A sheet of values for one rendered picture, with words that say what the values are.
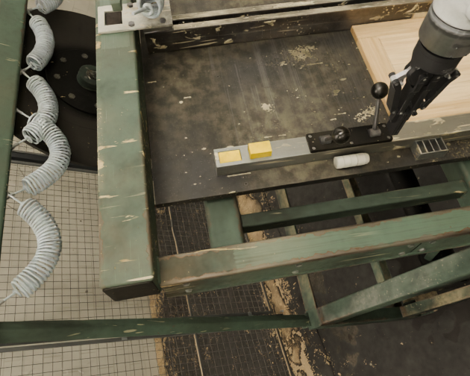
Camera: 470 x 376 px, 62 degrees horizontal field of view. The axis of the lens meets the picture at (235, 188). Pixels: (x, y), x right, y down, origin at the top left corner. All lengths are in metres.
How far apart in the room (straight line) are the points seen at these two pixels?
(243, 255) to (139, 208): 0.23
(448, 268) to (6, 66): 1.67
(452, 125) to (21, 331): 1.21
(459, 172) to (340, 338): 2.02
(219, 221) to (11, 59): 1.03
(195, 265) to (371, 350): 2.13
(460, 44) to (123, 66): 0.72
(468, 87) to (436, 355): 1.68
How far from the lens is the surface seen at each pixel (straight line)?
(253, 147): 0.90
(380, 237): 0.86
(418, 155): 1.04
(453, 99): 1.19
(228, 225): 0.91
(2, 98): 1.52
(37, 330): 1.24
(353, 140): 0.96
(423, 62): 0.74
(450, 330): 2.50
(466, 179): 1.13
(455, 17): 0.68
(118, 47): 1.09
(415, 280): 1.62
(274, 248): 0.81
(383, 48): 1.24
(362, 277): 2.80
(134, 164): 0.85
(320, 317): 1.95
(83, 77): 1.70
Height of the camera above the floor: 2.15
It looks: 32 degrees down
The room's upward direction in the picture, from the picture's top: 83 degrees counter-clockwise
